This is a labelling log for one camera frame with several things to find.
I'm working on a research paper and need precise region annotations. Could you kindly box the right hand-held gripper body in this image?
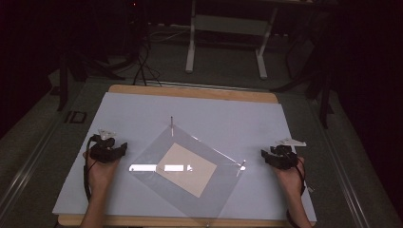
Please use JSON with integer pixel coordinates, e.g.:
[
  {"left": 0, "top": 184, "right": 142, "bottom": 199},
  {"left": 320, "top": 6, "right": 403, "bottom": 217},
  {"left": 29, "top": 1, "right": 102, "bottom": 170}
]
[{"left": 269, "top": 137, "right": 308, "bottom": 171}]

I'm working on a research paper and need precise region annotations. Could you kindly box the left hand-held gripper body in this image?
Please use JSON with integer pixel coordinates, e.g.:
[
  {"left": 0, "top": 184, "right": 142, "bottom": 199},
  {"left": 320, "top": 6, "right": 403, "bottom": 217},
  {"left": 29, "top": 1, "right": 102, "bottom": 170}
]
[{"left": 89, "top": 127, "right": 121, "bottom": 164}]

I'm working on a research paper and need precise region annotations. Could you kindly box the person's right hand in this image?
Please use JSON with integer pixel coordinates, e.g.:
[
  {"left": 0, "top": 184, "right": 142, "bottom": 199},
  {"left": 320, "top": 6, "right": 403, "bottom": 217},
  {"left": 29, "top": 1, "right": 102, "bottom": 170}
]
[{"left": 271, "top": 156, "right": 307, "bottom": 195}]

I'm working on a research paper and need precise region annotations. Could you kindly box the person's left hand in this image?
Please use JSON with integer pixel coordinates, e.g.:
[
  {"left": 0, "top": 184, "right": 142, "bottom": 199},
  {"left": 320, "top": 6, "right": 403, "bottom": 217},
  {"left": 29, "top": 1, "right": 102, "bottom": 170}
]
[{"left": 82, "top": 150, "right": 122, "bottom": 192}]

